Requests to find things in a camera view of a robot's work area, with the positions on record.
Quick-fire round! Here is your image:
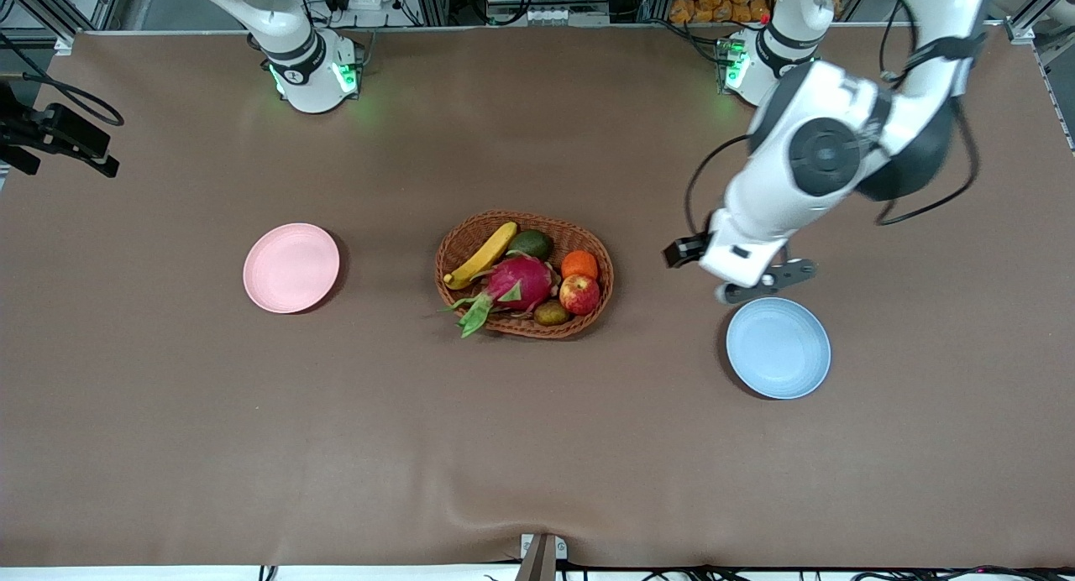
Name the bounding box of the brown wicker basket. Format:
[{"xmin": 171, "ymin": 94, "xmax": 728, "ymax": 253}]
[{"xmin": 434, "ymin": 210, "xmax": 615, "ymax": 340}]

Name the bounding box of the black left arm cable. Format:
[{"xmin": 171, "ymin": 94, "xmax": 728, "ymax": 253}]
[{"xmin": 852, "ymin": 0, "xmax": 982, "ymax": 227}]

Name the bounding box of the pink dragon fruit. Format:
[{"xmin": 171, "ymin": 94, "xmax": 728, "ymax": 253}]
[{"xmin": 441, "ymin": 252, "xmax": 562, "ymax": 339}]

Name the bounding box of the red yellow apple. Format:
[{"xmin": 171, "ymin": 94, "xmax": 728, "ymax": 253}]
[{"xmin": 559, "ymin": 274, "xmax": 602, "ymax": 317}]

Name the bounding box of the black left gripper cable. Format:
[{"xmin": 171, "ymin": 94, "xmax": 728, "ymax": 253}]
[{"xmin": 684, "ymin": 134, "xmax": 753, "ymax": 239}]

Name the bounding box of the brown table cloth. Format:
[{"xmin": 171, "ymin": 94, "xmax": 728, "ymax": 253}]
[{"xmin": 0, "ymin": 23, "xmax": 1075, "ymax": 569}]

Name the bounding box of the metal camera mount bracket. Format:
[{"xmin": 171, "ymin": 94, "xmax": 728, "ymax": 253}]
[{"xmin": 514, "ymin": 532, "xmax": 569, "ymax": 581}]

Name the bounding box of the pile of golden bread rolls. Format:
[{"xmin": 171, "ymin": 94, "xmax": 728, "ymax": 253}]
[{"xmin": 668, "ymin": 0, "xmax": 773, "ymax": 25}]

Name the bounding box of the pink plate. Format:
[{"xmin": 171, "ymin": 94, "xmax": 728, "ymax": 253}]
[{"xmin": 243, "ymin": 222, "xmax": 341, "ymax": 315}]

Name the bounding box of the green avocado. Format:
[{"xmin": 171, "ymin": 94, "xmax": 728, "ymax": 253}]
[{"xmin": 506, "ymin": 228, "xmax": 554, "ymax": 261}]

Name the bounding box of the yellow banana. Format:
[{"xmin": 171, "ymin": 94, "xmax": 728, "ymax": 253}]
[{"xmin": 443, "ymin": 221, "xmax": 519, "ymax": 291}]

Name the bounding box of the aluminium frame strut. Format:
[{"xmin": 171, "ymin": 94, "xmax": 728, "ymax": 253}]
[
  {"xmin": 1004, "ymin": 0, "xmax": 1063, "ymax": 46},
  {"xmin": 0, "ymin": 0, "xmax": 76, "ymax": 56}
]

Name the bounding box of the light blue plate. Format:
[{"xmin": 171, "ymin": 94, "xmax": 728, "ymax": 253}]
[{"xmin": 726, "ymin": 297, "xmax": 832, "ymax": 400}]

